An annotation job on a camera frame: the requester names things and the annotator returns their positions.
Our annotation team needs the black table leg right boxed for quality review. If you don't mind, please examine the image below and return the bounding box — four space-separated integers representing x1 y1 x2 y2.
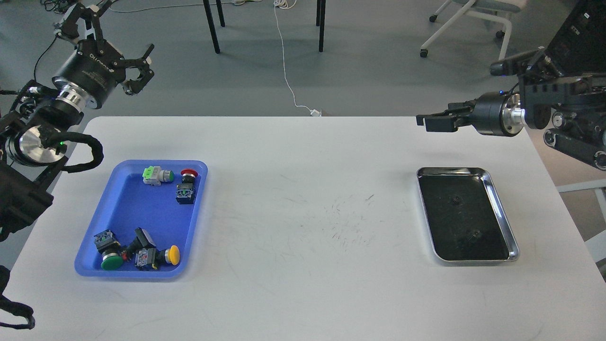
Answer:
315 0 327 53

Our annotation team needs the large green push button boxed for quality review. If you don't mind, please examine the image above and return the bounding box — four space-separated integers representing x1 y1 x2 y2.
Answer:
93 229 124 270

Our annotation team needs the green white push button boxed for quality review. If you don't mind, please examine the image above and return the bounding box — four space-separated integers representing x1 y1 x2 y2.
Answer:
142 166 175 186

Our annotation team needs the black equipment case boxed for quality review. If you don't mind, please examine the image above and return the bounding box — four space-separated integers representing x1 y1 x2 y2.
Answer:
545 0 606 75

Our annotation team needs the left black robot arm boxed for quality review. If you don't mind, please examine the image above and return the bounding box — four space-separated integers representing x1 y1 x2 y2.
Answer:
0 0 154 241

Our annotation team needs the black cable on floor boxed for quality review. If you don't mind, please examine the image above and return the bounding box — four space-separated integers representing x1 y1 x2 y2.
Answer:
33 0 112 86

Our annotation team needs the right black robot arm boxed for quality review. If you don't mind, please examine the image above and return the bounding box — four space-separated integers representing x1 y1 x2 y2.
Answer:
416 50 605 171

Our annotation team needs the black switch block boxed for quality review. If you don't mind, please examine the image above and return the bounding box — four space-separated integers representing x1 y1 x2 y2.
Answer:
123 227 157 260

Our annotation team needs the black table leg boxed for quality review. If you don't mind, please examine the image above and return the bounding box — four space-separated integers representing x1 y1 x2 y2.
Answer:
203 0 225 54
315 0 327 53

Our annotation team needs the blue plastic tray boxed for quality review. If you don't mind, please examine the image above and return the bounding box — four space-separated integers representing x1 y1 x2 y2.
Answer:
74 160 208 280

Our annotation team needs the red mushroom push button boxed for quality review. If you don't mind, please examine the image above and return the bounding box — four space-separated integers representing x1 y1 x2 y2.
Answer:
176 168 198 205

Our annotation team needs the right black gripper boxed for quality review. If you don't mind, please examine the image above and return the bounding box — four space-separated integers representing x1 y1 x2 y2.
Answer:
416 91 525 137

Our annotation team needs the black table leg left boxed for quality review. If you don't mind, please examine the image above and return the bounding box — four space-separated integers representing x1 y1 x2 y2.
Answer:
203 0 225 54

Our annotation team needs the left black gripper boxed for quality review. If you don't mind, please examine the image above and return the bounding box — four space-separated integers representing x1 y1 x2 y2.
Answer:
52 0 155 109

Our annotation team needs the white office chair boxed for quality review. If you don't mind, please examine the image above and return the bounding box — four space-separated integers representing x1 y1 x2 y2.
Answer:
420 0 528 58

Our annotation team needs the silver metal tray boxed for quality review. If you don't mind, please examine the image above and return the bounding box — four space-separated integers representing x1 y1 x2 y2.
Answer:
416 167 520 265

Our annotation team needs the white cable on floor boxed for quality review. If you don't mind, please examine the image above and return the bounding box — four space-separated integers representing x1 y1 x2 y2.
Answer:
273 0 322 117

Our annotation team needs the yellow push button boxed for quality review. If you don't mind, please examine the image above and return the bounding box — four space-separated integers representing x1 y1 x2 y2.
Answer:
134 245 180 270

